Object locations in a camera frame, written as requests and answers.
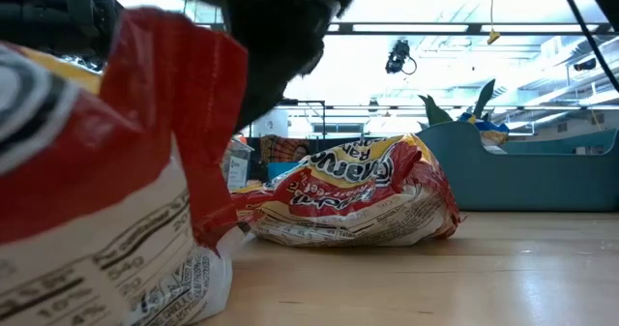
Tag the small black ceiling fixture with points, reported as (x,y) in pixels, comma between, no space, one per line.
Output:
(585,65)

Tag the small teal box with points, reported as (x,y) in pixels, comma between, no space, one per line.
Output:
(283,170)

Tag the large red white noodle packet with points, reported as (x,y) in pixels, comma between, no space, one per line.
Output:
(159,98)

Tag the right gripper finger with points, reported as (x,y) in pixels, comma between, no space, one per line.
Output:
(263,106)

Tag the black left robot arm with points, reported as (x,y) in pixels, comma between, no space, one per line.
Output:
(38,21)

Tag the yellow red beef noodle packet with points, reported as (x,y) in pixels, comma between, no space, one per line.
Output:
(348,164)

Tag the teal plastic bin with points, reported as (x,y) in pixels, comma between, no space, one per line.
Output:
(532,181)

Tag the green leaf-shaped object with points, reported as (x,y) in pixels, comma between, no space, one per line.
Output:
(435,115)

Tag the yellow brown noodle packet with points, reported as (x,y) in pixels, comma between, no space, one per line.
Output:
(494,137)

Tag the white cylinder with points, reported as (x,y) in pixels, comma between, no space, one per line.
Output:
(273,125)

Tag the clear plastic container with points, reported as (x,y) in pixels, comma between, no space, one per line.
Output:
(238,168)

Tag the black ceiling-mounted camera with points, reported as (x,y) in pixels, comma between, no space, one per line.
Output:
(399,57)

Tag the noodle packet showing nutrition label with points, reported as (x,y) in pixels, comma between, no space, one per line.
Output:
(348,229)

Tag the patterned orange fabric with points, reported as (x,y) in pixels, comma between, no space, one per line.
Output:
(280,148)

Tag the blue noodle packet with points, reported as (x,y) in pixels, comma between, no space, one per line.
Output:
(476,121)

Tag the black overhead frame bar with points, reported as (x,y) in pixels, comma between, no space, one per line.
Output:
(459,28)

